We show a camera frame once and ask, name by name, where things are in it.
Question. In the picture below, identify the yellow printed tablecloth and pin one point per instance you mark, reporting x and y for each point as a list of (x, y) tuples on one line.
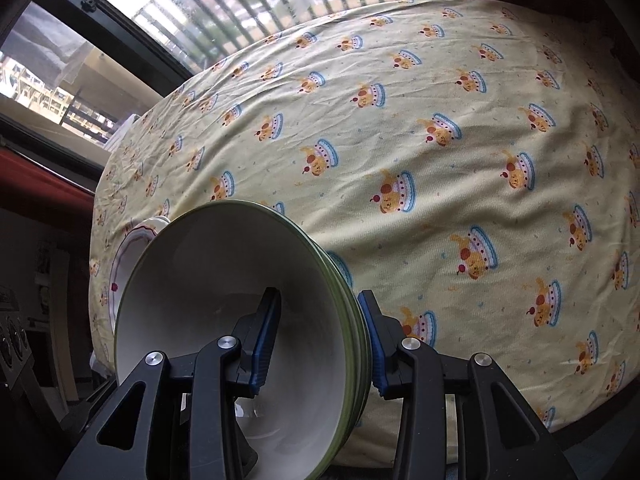
[(450, 110)]

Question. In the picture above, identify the black window frame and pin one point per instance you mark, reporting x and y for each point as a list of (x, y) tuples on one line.
[(115, 35)]

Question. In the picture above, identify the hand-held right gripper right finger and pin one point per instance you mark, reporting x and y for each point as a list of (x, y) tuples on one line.
[(377, 355)]

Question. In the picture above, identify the cream floral ceramic bowl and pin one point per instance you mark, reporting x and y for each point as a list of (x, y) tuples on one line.
[(200, 270), (363, 350), (354, 355)]

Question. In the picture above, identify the grey balcony railing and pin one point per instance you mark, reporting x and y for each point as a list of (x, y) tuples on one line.
[(235, 15)]

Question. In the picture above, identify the ruffled white yellow-flower plate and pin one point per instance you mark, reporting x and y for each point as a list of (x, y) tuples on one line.
[(152, 223)]

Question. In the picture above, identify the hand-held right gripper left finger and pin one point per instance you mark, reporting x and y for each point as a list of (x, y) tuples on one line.
[(265, 350)]

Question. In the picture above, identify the dark appliance with knobs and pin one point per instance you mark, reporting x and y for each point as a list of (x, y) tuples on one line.
[(15, 340)]

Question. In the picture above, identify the wall poster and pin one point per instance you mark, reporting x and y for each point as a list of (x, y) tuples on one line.
[(45, 262)]

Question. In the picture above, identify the white red-patterned plate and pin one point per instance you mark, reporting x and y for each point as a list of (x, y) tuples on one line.
[(122, 260)]

